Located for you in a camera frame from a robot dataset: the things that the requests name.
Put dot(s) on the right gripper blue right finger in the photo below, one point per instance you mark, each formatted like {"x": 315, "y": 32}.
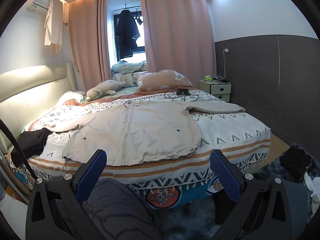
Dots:
{"x": 228, "y": 174}

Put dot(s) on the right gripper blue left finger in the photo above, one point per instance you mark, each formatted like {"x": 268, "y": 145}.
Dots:
{"x": 88, "y": 174}

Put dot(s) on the patterned white bedspread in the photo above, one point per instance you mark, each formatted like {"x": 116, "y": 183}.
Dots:
{"x": 242, "y": 138}

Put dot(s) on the black garment on bed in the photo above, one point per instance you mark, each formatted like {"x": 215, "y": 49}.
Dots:
{"x": 33, "y": 142}

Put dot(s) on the black bag on floor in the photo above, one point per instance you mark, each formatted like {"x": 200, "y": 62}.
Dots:
{"x": 296, "y": 161}

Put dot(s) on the white cloth on floor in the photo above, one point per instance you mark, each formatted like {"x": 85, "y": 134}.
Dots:
{"x": 313, "y": 185}

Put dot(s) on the cream bedside table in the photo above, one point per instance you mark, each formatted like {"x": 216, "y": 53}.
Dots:
{"x": 221, "y": 90}

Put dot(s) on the light green pillow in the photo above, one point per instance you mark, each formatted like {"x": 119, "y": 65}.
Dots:
{"x": 79, "y": 97}

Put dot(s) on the green item on nightstand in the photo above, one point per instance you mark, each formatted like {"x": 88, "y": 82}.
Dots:
{"x": 208, "y": 78}

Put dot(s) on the beige plush toy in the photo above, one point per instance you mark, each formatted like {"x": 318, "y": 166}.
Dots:
{"x": 108, "y": 87}

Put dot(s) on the cream padded headboard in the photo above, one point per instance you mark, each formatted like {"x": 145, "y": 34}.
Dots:
{"x": 28, "y": 92}

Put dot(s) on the orange cartoon pillow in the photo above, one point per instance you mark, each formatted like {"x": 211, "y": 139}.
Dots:
{"x": 162, "y": 80}

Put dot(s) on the crumpled light duvet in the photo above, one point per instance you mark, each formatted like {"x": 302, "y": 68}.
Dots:
{"x": 124, "y": 67}

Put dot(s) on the right pink curtain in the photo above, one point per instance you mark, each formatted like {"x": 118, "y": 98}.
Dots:
{"x": 178, "y": 35}

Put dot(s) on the pink curtain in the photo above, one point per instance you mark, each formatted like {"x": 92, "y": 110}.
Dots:
{"x": 88, "y": 32}
{"x": 178, "y": 35}

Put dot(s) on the left pink curtain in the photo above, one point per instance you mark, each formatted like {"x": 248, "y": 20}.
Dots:
{"x": 88, "y": 32}

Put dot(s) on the white hanging shirt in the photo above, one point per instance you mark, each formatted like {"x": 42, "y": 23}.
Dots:
{"x": 54, "y": 25}

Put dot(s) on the dark hanging garment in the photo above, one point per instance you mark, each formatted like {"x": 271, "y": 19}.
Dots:
{"x": 127, "y": 33}

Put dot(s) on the black charger with cable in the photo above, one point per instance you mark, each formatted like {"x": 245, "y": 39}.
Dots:
{"x": 176, "y": 93}

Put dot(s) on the wall air conditioner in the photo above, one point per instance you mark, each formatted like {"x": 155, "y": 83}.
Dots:
{"x": 39, "y": 6}

